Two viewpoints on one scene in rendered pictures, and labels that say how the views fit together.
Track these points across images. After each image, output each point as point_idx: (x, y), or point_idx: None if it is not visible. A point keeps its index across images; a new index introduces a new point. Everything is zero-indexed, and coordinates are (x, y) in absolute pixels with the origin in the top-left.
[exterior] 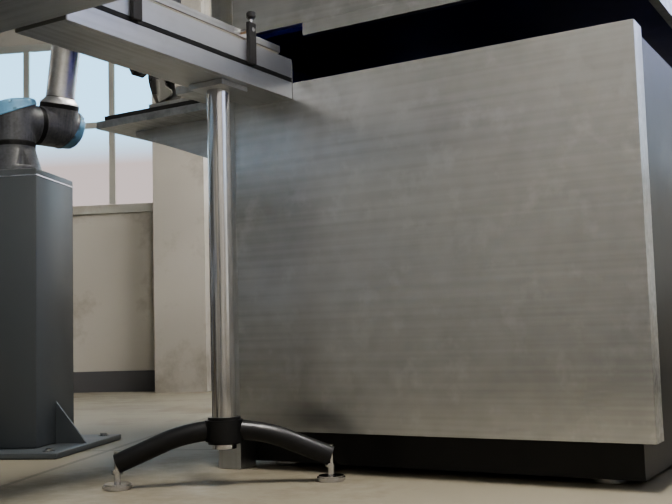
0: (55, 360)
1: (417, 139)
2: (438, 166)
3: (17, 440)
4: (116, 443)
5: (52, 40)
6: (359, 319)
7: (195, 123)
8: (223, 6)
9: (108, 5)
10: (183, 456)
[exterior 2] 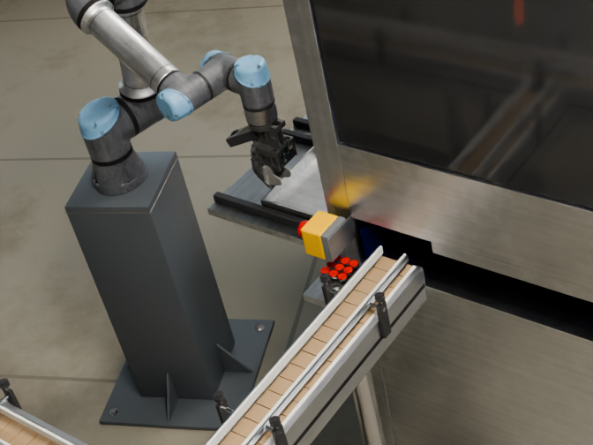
0: (207, 319)
1: (563, 388)
2: (584, 416)
3: (196, 395)
4: (274, 347)
5: None
6: None
7: None
8: (334, 184)
9: None
10: (348, 429)
